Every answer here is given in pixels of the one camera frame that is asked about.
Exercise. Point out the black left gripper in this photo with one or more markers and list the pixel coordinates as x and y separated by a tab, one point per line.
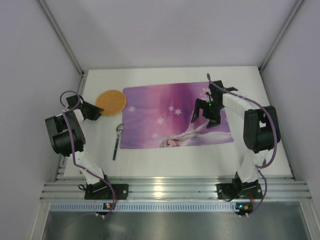
88	110

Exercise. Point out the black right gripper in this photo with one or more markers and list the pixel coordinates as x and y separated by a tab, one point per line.
207	110

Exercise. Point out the round woven orange plate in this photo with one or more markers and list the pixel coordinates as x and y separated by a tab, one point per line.
111	102

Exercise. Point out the green-handled metal spoon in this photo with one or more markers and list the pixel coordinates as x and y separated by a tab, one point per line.
119	130

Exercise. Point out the purple printed cloth placemat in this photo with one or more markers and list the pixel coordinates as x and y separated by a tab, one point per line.
159	116

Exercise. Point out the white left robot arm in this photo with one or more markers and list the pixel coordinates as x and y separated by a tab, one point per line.
68	139

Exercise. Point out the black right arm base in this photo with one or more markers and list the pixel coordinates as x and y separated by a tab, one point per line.
237	190

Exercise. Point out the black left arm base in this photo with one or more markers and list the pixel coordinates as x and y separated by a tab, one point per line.
100	191

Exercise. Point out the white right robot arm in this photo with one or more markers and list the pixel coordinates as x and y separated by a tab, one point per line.
261	134

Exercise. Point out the white slotted cable duct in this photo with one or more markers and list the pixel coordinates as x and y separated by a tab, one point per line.
145	207

